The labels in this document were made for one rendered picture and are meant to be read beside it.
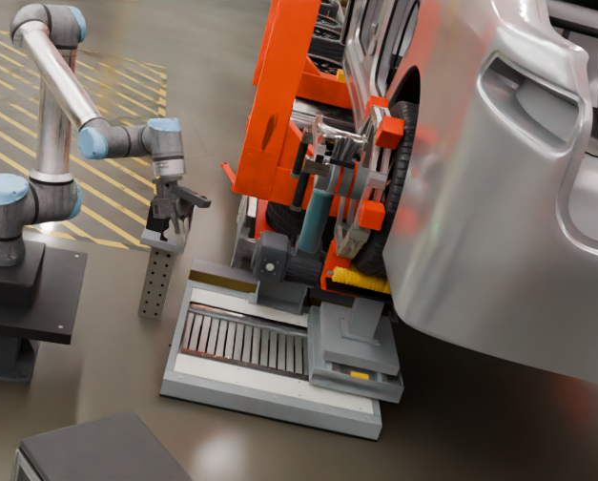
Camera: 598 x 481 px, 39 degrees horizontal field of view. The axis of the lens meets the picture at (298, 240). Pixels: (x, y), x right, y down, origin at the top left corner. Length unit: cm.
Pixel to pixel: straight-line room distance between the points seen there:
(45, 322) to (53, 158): 55
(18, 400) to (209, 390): 66
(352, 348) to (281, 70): 116
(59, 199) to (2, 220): 21
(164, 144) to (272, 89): 117
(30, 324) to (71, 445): 65
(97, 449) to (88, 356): 100
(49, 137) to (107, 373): 90
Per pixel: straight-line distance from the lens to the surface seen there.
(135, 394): 318
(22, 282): 296
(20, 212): 298
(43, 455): 234
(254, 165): 363
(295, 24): 348
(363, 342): 341
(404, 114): 305
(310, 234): 336
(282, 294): 382
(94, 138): 246
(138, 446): 241
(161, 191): 248
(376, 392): 334
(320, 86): 552
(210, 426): 311
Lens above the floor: 185
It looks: 23 degrees down
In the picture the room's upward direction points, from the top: 16 degrees clockwise
